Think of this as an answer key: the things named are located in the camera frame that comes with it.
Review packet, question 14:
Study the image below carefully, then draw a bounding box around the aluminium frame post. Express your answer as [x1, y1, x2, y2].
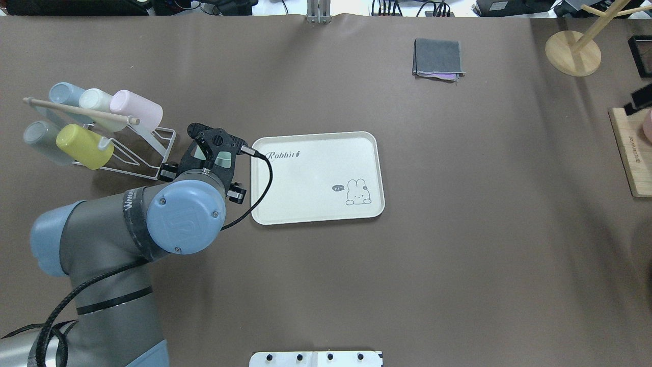
[306, 0, 332, 24]

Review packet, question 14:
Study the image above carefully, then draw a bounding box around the light blue cup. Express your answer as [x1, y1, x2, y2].
[48, 82, 95, 125]

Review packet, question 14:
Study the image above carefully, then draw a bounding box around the grey folded cloth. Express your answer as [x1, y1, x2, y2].
[412, 39, 465, 82]

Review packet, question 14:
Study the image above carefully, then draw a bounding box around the white cup rack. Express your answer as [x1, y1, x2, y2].
[23, 97, 177, 180]

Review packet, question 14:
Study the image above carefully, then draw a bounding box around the black tray corner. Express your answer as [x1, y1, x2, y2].
[628, 35, 651, 77]

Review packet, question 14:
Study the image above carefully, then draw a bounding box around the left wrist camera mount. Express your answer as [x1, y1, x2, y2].
[180, 123, 249, 169]

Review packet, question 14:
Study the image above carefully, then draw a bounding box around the wooden mug tree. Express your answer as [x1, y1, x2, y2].
[545, 1, 651, 77]

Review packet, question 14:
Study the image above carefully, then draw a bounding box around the pink cup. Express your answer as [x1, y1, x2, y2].
[109, 90, 164, 132]

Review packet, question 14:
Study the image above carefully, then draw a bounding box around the cream white cup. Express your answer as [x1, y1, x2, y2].
[78, 88, 127, 133]

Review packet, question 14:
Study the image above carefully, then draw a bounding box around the yellow cup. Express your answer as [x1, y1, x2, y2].
[56, 124, 115, 170]

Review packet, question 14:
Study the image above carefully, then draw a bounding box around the bamboo cutting board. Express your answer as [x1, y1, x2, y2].
[609, 108, 651, 198]

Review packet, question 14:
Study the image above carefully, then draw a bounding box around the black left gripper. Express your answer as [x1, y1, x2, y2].
[159, 142, 247, 204]

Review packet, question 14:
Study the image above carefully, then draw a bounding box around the cream rabbit tray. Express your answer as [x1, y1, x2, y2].
[251, 132, 385, 225]

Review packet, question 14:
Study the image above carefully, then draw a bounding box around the green cup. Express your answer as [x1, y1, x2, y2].
[193, 148, 232, 169]

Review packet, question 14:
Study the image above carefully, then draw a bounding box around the pink bowl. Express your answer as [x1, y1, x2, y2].
[642, 108, 652, 143]

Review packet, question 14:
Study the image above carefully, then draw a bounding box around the grey cup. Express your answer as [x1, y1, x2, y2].
[23, 120, 75, 166]

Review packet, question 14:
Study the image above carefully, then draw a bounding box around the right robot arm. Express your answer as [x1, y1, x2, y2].
[623, 83, 652, 116]

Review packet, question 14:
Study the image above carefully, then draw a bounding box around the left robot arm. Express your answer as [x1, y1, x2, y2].
[2, 140, 261, 366]

